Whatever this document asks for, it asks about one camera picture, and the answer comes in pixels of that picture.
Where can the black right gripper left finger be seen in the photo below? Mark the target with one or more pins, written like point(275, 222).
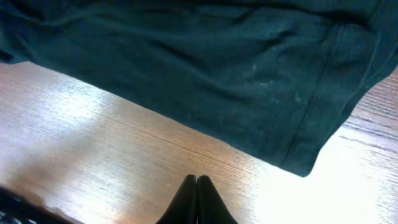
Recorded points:
point(182, 209)

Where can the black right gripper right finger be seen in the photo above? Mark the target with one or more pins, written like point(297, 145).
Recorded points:
point(210, 206)

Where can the dark green t-shirt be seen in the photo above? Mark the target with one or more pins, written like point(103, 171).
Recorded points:
point(274, 79)

